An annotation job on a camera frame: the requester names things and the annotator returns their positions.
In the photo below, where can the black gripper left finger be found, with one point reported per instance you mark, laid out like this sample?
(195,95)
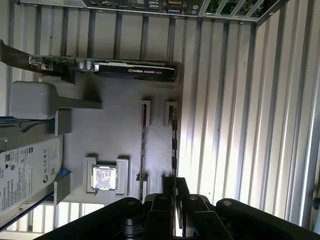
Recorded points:
(160,225)

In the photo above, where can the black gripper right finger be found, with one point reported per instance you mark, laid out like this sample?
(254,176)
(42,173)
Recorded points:
(200,225)

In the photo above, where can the blue RAM stick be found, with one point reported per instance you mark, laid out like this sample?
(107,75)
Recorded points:
(175,150)

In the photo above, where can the silver CPU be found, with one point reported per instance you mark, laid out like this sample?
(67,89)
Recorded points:
(104,177)

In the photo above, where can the grey parts rack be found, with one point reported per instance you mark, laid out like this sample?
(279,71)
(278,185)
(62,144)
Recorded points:
(120,130)

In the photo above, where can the hard disk in blue carrier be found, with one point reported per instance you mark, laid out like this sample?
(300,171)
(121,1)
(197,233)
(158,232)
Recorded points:
(25,175)

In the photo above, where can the green graphics card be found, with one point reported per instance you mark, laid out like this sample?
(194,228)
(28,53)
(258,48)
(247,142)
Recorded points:
(140,71)

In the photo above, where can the black PC case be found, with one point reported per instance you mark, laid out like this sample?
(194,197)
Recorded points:
(140,5)

